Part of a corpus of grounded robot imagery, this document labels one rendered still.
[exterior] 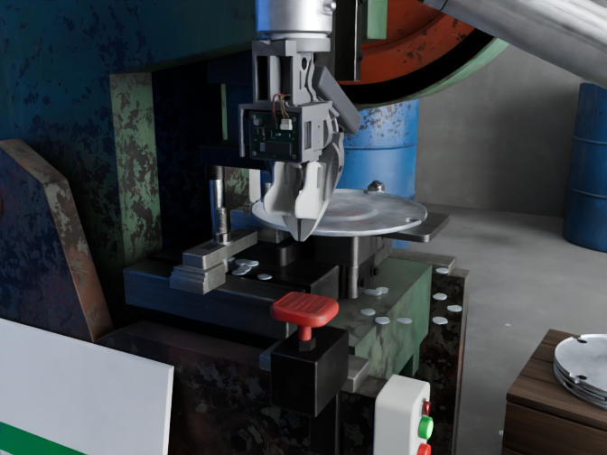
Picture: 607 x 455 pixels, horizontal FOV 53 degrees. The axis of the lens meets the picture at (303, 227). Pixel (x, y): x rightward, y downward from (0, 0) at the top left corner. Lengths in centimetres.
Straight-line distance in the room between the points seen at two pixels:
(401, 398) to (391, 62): 75
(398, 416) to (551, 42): 47
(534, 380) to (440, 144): 309
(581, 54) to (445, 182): 370
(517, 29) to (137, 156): 61
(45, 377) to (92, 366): 11
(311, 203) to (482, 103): 370
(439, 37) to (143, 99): 59
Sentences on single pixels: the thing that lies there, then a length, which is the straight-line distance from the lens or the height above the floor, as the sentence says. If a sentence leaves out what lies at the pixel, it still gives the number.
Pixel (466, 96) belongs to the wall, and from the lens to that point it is 432.
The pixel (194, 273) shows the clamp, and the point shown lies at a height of 73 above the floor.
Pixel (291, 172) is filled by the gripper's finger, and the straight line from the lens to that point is 66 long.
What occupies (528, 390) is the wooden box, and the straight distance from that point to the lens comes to 142.
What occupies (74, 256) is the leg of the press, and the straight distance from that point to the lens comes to 105.
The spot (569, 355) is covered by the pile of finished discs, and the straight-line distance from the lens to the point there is 152.
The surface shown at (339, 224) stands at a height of 78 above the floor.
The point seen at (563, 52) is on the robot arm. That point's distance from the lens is 76.
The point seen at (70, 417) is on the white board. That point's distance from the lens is 111.
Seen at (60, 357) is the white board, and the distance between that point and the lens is 110.
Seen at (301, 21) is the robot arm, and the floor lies 106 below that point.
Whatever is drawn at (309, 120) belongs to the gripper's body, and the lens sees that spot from 59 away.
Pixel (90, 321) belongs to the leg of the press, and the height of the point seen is 62.
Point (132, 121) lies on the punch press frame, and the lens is 104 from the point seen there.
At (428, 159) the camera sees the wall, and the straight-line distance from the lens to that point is 443.
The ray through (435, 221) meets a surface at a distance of 99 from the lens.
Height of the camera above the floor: 104
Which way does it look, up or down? 16 degrees down
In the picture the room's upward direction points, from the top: straight up
